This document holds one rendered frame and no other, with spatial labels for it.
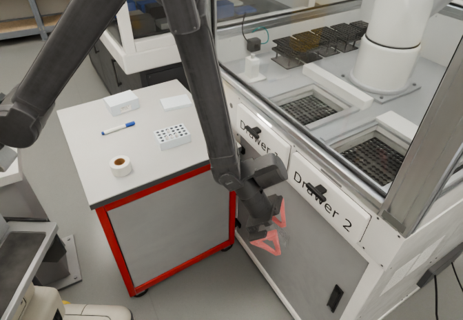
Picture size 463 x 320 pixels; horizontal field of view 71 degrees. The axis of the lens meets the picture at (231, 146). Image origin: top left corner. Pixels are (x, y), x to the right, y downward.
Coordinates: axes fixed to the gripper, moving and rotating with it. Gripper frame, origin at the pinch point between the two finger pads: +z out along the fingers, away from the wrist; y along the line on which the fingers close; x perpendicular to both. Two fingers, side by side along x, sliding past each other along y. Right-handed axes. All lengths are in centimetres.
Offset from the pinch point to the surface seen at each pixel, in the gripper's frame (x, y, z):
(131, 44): 56, 79, -66
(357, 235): -14.7, 9.6, 13.2
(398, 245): -23.7, 4.0, 14.0
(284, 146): -2.2, 29.8, -9.6
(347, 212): -14.5, 12.2, 7.1
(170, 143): 40, 39, -25
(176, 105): 45, 65, -33
